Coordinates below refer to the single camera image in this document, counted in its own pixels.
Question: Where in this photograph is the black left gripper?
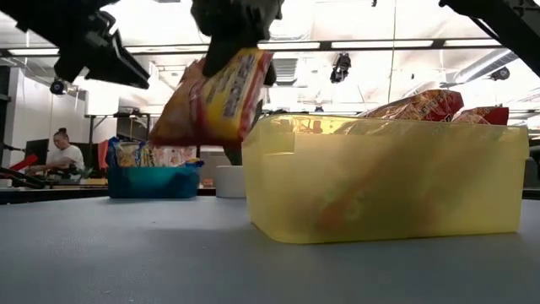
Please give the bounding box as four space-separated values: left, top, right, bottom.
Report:
53 11 152 90

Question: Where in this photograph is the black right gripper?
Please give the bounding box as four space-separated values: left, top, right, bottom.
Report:
191 0 285 88

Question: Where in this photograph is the red Maruchan beef ramen pack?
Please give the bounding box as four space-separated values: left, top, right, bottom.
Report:
148 47 274 148
452 106 510 127
359 89 465 124

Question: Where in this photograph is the blue Maruchan ramen pack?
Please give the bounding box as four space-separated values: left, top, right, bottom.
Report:
152 144 204 169
106 137 143 169
137 141 158 169

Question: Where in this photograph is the white rectangular lamp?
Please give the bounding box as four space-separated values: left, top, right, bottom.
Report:
85 90 120 117

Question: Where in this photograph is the black ceiling spotlight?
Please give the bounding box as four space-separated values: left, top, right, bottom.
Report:
329 52 353 84
489 66 511 82
49 78 68 96

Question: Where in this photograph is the black lamp stand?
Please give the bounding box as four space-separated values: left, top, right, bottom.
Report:
86 114 97 170

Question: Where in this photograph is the orange partition panel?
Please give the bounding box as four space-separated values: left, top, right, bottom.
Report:
97 139 111 170

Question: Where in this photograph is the grey background cabinet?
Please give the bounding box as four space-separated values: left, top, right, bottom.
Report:
197 149 231 183

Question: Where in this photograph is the person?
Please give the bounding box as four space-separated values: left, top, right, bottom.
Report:
25 128 85 176

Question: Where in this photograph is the green plant in white pot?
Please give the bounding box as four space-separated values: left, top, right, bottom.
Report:
214 99 266 199

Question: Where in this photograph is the black background monitor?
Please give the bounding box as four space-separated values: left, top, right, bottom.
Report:
24 138 50 166

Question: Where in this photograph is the teal plastic bin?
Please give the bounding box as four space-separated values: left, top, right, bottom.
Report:
106 166 202 200

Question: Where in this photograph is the black overhead light bar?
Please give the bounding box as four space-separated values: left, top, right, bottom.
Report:
0 38 503 58

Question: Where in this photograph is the yellow translucent plastic bin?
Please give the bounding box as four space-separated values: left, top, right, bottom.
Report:
241 112 531 245

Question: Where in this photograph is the silver ventilation duct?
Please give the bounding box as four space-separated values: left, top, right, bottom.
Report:
453 46 520 85
272 57 301 85

